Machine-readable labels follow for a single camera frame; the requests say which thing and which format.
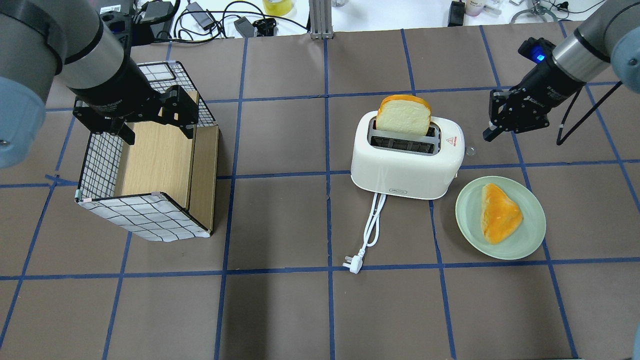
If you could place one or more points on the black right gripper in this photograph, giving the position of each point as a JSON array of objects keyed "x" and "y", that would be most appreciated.
[{"x": 549, "y": 87}]

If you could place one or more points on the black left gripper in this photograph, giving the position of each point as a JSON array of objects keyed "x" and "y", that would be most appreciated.
[{"x": 116, "y": 89}]

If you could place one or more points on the cream white toaster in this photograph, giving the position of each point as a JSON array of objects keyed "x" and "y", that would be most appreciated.
[{"x": 406, "y": 165}]

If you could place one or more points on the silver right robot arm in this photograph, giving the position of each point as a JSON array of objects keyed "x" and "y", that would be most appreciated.
[{"x": 607, "y": 38}]

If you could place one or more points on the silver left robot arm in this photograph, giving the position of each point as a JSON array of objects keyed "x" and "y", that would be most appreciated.
[{"x": 90, "y": 52}]

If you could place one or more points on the bread slice in toaster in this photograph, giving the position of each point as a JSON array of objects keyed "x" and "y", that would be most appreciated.
[{"x": 406, "y": 114}]

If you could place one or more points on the orange bread on plate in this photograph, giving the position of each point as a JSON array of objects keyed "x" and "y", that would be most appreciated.
[{"x": 500, "y": 216}]

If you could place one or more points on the light green plate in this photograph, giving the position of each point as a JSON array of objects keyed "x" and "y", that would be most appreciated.
[{"x": 524, "y": 241}]

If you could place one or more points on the black power adapter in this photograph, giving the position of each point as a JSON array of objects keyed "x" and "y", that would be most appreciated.
[{"x": 456, "y": 14}]

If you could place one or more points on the white paper cup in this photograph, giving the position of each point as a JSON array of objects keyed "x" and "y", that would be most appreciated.
[{"x": 473, "y": 8}]

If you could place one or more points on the yellow tape roll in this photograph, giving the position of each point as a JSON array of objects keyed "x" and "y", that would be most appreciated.
[{"x": 278, "y": 8}]

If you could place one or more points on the wire basket with wooden shelf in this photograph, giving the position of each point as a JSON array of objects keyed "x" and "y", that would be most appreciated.
[{"x": 163, "y": 187}]

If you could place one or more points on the aluminium frame post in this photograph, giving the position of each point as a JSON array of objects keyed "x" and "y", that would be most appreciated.
[{"x": 320, "y": 17}]

